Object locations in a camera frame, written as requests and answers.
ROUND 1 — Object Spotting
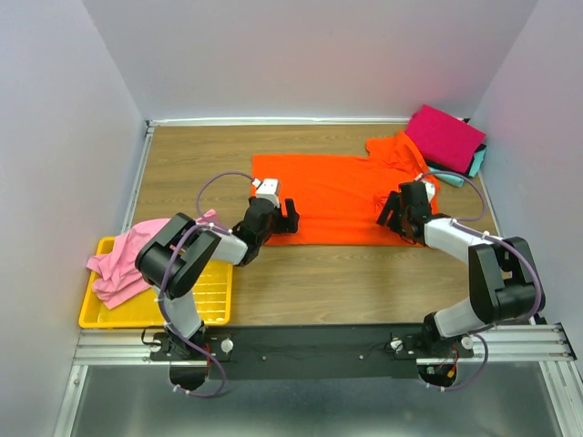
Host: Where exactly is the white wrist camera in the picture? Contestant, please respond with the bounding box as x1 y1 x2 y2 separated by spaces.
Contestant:
251 178 280 205
412 180 436 203

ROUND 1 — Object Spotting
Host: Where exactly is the aluminium frame rail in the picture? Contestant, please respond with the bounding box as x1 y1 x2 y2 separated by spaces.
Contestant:
73 325 575 366

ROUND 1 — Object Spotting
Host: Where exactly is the yellow plastic tray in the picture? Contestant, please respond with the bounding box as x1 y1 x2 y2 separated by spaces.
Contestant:
78 237 233 329

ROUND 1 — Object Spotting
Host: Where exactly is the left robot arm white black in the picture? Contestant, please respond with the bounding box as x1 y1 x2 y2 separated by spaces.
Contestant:
135 196 300 360

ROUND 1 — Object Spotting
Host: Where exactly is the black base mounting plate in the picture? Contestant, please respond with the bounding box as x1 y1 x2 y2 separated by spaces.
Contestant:
149 323 474 390

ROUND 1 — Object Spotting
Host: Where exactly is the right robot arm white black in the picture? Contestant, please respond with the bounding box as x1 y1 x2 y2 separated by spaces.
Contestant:
376 180 546 357

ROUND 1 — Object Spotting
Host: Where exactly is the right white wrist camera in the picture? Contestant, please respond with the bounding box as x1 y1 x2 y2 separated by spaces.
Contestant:
412 180 436 203

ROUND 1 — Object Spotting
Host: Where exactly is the folded teal t shirt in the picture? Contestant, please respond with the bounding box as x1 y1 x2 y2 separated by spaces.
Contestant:
429 168 465 188

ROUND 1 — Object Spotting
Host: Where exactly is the orange t shirt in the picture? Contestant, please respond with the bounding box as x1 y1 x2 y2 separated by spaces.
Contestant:
251 131 429 247

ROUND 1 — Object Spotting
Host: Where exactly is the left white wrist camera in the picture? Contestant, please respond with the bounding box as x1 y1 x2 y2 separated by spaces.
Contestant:
251 178 280 205

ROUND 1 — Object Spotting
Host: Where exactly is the pink t shirt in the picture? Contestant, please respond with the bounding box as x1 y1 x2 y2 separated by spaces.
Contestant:
86 208 220 311

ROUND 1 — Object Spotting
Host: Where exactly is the folded magenta t shirt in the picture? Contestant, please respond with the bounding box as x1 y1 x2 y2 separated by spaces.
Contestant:
405 105 486 172

